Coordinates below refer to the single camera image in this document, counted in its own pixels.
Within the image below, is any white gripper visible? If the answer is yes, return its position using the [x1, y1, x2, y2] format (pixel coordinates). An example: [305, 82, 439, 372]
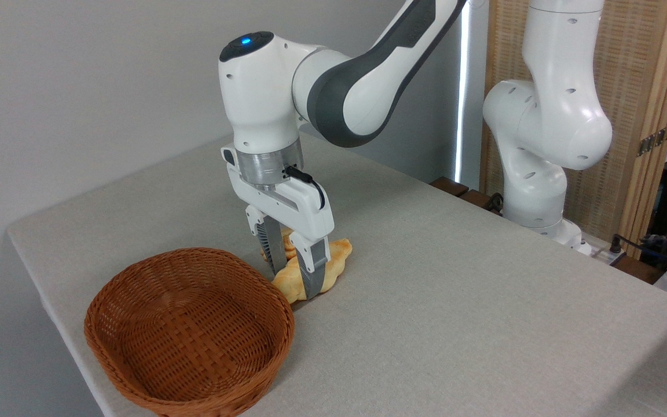
[221, 145, 335, 301]

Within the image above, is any long braided bread loaf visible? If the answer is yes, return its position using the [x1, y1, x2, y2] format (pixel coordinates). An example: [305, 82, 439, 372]
[272, 238, 353, 305]

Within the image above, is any small golden bread piece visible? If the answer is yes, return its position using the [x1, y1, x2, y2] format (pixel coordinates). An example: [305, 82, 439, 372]
[260, 228, 299, 262]

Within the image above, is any brown woven wicker basket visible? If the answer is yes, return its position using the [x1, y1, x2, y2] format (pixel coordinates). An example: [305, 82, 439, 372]
[84, 247, 296, 417]

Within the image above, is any dark brown wooden block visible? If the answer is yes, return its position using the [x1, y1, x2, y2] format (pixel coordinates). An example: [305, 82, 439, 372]
[460, 189, 494, 210]
[430, 177, 470, 198]

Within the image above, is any white power strip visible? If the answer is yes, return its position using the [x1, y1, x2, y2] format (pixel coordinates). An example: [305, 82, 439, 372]
[576, 240, 625, 265]

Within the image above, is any metal screen hinge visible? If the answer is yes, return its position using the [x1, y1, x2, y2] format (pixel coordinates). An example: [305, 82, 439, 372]
[637, 123, 667, 157]

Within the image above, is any wicker wooden folding screen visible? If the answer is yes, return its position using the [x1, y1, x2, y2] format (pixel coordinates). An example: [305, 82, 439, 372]
[480, 0, 667, 258]

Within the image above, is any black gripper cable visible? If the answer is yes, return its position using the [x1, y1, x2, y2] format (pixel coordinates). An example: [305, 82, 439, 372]
[284, 166, 327, 211]

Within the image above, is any black cable bundle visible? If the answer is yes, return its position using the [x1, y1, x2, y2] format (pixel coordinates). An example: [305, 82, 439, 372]
[620, 229, 667, 276]

